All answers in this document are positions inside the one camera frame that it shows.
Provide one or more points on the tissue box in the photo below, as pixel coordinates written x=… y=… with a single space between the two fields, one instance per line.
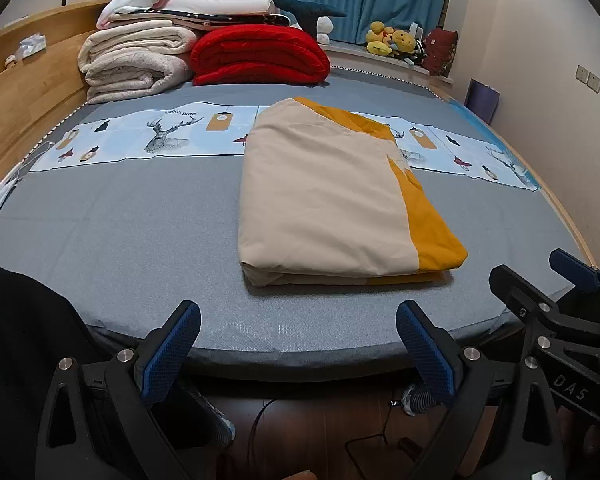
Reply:
x=32 y=45

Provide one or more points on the yellow plush toy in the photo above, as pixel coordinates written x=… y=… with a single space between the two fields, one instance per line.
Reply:
x=379 y=40
x=404 y=42

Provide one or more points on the red folded blanket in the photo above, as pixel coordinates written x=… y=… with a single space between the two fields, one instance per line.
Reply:
x=260 y=55

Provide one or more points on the purple bag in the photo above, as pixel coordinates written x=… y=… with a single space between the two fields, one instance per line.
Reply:
x=482 y=100

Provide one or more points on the dark red cushion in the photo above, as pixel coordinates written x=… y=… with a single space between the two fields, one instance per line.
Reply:
x=440 y=52

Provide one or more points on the beige and yellow jacket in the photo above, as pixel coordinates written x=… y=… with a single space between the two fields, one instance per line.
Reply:
x=320 y=200

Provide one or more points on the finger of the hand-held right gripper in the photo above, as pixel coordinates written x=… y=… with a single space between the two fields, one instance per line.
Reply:
x=507 y=285
x=572 y=267

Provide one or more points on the grey striped shoe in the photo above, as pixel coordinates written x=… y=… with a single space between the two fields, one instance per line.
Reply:
x=210 y=420
x=420 y=400

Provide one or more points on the white plush toy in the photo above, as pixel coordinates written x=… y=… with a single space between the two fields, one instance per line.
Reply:
x=325 y=30

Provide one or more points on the white folded quilt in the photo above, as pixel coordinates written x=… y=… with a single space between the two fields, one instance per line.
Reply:
x=225 y=6

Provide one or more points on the person's black clothing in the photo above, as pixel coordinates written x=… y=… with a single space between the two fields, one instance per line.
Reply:
x=20 y=320

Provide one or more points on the white wall socket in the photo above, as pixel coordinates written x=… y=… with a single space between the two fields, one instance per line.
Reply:
x=594 y=82
x=582 y=73

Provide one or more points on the wooden headboard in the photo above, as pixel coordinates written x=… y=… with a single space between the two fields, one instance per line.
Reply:
x=15 y=105

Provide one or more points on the light blue printed cloth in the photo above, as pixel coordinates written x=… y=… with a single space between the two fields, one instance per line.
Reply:
x=130 y=135

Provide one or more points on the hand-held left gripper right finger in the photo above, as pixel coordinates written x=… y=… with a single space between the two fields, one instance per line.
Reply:
x=425 y=352

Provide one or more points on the cream fleece folded blanket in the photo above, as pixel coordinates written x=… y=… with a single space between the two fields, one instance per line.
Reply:
x=130 y=60

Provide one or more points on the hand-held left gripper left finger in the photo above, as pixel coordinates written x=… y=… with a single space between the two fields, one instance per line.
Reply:
x=172 y=352

